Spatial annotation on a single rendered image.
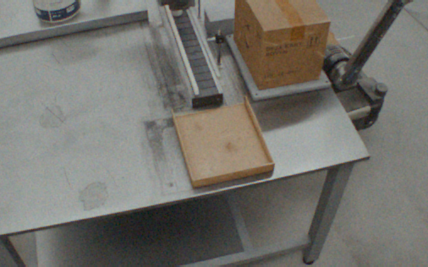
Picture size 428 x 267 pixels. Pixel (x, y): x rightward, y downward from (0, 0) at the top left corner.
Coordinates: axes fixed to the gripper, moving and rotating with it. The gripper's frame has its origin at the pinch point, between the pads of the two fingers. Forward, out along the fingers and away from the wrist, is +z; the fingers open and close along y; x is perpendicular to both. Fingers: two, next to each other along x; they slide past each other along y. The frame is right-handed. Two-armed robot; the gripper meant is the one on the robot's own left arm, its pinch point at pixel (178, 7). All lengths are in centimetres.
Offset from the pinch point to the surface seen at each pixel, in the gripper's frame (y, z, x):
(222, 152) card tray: 1, -32, 59
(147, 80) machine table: 17.7, -7.7, 28.6
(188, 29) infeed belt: -2.1, -0.7, 10.2
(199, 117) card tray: 4, -22, 46
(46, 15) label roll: 53, 12, -9
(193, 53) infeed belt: -0.5, -9.4, 21.6
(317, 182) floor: -63, 51, 84
